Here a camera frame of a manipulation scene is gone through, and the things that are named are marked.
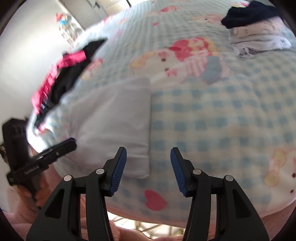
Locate black garment pile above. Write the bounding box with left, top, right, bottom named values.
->
left=34, top=39, right=106, bottom=128

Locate pink garment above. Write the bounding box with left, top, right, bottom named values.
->
left=31, top=50, right=86, bottom=114

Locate red blue plush toy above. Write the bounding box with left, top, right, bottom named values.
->
left=56, top=13, right=71, bottom=26

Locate light grey navy-trimmed t-shirt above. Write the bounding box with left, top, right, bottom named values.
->
left=61, top=77, right=151, bottom=179

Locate white shelf with trinkets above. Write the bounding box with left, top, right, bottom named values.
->
left=59, top=22, right=83, bottom=45

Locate operator left hand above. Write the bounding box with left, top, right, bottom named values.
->
left=16, top=174, right=51, bottom=211

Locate white wardrobe door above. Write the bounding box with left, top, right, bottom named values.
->
left=59, top=0, right=107, bottom=30

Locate navy folded garment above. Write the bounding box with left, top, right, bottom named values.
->
left=221, top=1, right=283, bottom=29

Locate white folded clothes stack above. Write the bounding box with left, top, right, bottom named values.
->
left=229, top=16, right=292, bottom=59

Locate blue checkered cartoon blanket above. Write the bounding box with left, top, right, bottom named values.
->
left=27, top=1, right=295, bottom=227

